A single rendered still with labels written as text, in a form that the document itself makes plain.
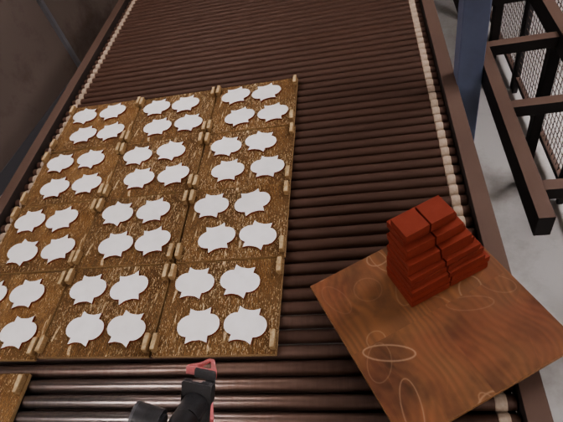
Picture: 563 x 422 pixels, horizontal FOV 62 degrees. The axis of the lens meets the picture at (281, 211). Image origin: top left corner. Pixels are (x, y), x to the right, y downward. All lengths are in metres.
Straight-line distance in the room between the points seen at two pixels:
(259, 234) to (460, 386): 0.84
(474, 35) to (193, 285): 1.43
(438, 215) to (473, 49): 1.05
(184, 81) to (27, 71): 2.26
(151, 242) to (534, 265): 1.92
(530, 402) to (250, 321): 0.80
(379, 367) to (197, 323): 0.61
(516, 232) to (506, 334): 1.56
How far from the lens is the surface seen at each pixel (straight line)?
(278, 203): 1.80
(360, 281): 1.43
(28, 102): 4.68
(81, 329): 1.79
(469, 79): 2.20
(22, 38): 4.75
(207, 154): 2.12
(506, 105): 1.98
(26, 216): 2.34
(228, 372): 1.52
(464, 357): 1.33
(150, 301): 1.72
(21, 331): 1.94
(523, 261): 2.77
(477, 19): 2.06
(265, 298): 1.57
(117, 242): 1.95
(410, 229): 1.18
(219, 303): 1.61
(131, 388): 1.63
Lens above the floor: 2.26
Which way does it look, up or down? 48 degrees down
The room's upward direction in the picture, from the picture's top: 18 degrees counter-clockwise
